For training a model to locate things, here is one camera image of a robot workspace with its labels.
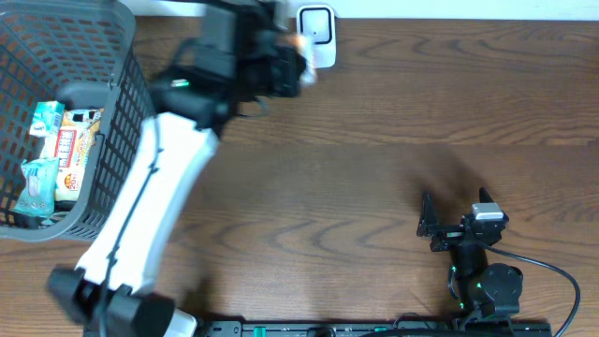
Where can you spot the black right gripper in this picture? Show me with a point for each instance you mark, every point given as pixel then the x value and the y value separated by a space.
pixel 447 234

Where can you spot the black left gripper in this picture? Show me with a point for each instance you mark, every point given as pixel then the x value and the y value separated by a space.
pixel 290 75

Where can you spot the orange tissue pack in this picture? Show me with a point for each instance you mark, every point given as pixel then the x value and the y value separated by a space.
pixel 305 48

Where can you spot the large beige snack bag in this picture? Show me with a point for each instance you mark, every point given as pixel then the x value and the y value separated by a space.
pixel 71 146

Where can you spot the teal white tissue pack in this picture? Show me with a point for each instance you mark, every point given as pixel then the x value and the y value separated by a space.
pixel 47 119

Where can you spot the mint green wipes pack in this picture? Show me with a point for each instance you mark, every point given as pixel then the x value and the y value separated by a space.
pixel 37 197

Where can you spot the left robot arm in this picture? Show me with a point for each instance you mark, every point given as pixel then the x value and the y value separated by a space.
pixel 110 292

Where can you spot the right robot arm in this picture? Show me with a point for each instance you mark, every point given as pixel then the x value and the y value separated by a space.
pixel 488 293

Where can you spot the white barcode scanner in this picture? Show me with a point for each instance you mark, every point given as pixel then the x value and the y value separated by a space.
pixel 317 22

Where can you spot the grey plastic shopping basket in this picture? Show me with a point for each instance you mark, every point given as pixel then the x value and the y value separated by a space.
pixel 79 53

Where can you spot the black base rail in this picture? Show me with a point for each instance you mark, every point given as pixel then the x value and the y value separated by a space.
pixel 410 326

